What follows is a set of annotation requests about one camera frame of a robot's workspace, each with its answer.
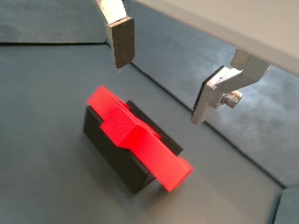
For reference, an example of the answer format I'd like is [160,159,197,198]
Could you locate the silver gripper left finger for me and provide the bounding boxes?
[93,0,135,68]

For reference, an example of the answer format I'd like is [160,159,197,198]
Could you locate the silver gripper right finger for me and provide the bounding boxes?
[191,49,269,125]

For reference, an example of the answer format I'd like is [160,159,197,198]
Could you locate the red E-shaped block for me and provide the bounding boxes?
[88,86,193,192]

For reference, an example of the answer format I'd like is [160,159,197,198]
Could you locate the black angle bracket holder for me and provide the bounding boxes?
[83,101,183,193]

